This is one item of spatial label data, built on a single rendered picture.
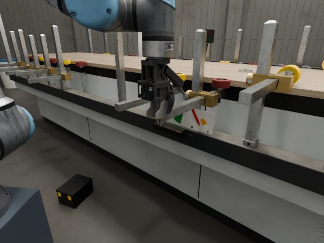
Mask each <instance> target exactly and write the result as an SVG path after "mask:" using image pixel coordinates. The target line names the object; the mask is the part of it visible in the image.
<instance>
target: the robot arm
mask: <svg viewBox="0 0 324 243"><path fill-rule="evenodd" d="M39 1H42V2H44V3H46V4H48V5H50V6H52V7H54V8H56V9H58V10H59V11H60V12H61V13H63V14H65V15H67V16H69V17H71V18H73V19H74V20H75V21H76V22H78V23H79V24H80V25H82V26H84V27H86V28H89V29H93V30H96V31H100V32H142V56H143V57H146V59H145V60H141V78H142V80H140V81H137V86H138V98H141V99H144V100H148V101H150V108H149V109H148V110H147V111H146V116H147V117H155V119H156V122H157V124H158V125H159V126H162V125H163V124H164V123H165V122H166V120H167V118H168V116H169V114H170V113H171V111H172V108H173V106H174V102H175V95H174V94H175V92H174V90H173V87H180V88H182V87H183V84H184V81H183V80H182V79H181V78H180V77H179V76H178V75H177V74H176V73H175V72H174V71H173V70H172V69H171V68H170V67H169V66H165V64H170V60H171V59H170V57H173V56H174V36H175V10H176V8H175V0H39ZM140 85H141V94H139V86H140ZM164 99H165V100H164ZM34 129H35V124H34V122H33V118H32V116H31V115H30V113H29V112H28V111H27V110H26V109H24V108H23V107H20V106H18V105H16V104H15V102H14V100H13V99H11V98H9V97H6V96H5V95H4V94H3V91H2V89H1V87H0V161H1V160H2V159H4V158H5V157H6V156H8V155H9V154H11V153H12V152H13V151H15V150H16V149H18V148H19V147H21V146H22V145H24V144H25V143H26V142H27V141H28V140H29V139H30V138H31V137H32V135H33V133H34ZM10 205H11V197H10V195H9V193H8V191H7V190H6V189H5V188H4V187H3V186H2V185H0V218H1V217H2V216H3V215H4V214H5V213H6V212H7V210H8V209H9V207H10Z"/></svg>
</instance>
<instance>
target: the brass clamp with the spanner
mask: <svg viewBox="0 0 324 243"><path fill-rule="evenodd" d="M210 93H211V92H206V91H202V92H199V93H197V92H192V91H191V90H187V92H186V94H189V95H190V99H192V98H194V97H197V96H204V97H205V104H203V105H202V106H206V107H210V108H213V107H215V106H217V105H218V97H219V94H217V93H216V94H210Z"/></svg>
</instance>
